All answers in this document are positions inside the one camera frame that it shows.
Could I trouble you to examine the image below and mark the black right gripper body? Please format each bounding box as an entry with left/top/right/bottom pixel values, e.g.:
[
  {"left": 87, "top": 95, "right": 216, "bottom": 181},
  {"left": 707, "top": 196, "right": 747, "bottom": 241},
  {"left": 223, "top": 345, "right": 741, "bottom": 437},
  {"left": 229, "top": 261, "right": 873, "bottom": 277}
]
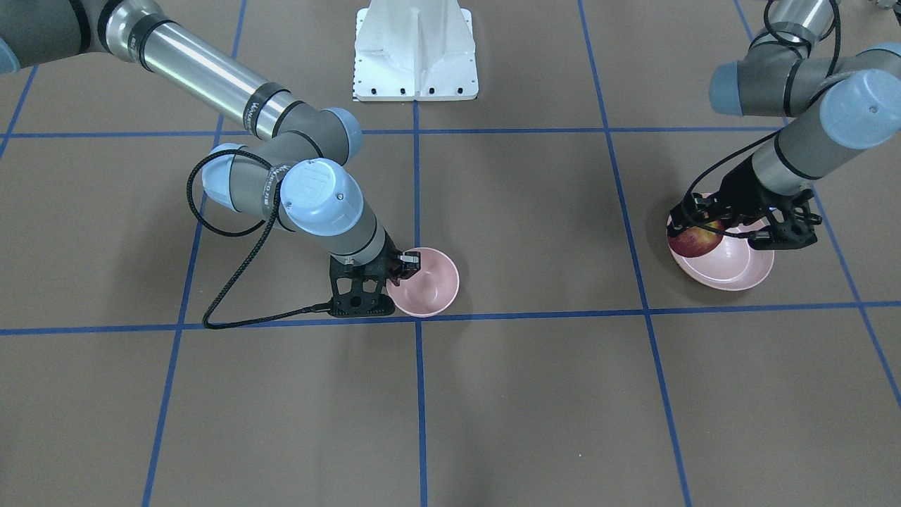
[{"left": 352, "top": 239, "right": 422, "bottom": 286}]

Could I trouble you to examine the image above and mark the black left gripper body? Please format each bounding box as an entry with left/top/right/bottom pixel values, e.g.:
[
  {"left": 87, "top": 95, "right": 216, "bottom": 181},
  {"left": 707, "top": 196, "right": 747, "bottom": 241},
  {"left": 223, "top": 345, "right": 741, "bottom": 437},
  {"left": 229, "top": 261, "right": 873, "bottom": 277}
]
[{"left": 674, "top": 158, "right": 766, "bottom": 228}]

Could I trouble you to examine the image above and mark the red apple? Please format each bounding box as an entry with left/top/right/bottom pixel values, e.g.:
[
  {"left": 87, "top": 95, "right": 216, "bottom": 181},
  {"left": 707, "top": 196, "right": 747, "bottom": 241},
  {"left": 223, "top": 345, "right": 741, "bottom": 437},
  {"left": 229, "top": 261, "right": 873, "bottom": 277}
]
[{"left": 667, "top": 227, "right": 724, "bottom": 258}]

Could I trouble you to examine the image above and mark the pink bowl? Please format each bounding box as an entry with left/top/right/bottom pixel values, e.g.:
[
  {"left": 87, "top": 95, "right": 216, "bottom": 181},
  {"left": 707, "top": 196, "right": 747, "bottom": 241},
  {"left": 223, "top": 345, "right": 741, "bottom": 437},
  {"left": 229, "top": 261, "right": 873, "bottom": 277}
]
[{"left": 387, "top": 247, "right": 460, "bottom": 318}]

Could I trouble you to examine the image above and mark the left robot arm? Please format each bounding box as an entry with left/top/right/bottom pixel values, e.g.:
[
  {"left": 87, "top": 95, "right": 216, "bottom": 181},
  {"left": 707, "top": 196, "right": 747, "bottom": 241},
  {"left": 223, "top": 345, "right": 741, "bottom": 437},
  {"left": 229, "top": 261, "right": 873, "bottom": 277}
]
[{"left": 667, "top": 1, "right": 900, "bottom": 250}]

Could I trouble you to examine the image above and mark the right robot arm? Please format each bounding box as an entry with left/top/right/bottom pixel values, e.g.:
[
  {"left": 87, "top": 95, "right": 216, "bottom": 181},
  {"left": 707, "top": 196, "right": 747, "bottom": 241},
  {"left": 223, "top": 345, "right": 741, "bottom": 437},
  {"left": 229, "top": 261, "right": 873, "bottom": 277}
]
[{"left": 2, "top": 1, "right": 422, "bottom": 284}]

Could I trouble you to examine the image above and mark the pink plate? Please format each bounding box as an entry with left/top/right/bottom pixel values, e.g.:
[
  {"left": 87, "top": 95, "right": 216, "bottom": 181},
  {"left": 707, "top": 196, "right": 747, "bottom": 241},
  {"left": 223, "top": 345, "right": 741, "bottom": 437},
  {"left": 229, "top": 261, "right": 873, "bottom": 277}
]
[{"left": 667, "top": 225, "right": 775, "bottom": 291}]

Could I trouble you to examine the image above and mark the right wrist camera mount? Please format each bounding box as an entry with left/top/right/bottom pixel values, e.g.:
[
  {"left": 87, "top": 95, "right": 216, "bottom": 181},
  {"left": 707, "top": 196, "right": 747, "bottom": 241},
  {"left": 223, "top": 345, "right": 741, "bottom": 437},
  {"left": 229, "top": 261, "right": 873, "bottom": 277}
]
[{"left": 326, "top": 257, "right": 396, "bottom": 318}]

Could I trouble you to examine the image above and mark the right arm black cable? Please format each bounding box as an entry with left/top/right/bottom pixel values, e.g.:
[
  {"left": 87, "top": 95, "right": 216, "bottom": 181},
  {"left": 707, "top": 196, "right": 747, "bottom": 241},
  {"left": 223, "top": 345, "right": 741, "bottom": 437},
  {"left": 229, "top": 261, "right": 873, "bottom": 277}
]
[{"left": 186, "top": 148, "right": 335, "bottom": 330}]

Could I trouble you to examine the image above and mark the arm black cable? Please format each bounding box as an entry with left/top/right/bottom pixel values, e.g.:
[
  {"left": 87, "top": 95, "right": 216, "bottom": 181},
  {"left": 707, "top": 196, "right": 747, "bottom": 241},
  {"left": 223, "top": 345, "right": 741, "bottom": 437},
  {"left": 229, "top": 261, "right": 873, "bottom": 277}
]
[
  {"left": 683, "top": 0, "right": 843, "bottom": 212},
  {"left": 186, "top": 148, "right": 335, "bottom": 330}
]

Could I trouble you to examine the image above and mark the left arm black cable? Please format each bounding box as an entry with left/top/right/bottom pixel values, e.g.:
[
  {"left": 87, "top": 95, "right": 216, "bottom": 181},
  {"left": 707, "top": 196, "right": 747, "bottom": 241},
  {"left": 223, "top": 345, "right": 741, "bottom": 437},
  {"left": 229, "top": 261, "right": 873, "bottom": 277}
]
[{"left": 683, "top": 0, "right": 843, "bottom": 212}]

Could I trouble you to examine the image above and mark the white camera mast base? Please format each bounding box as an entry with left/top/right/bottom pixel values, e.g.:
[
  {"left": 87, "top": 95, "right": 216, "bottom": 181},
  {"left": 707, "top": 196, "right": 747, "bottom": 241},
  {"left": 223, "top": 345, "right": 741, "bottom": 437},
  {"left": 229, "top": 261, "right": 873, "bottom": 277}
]
[{"left": 352, "top": 1, "right": 479, "bottom": 102}]

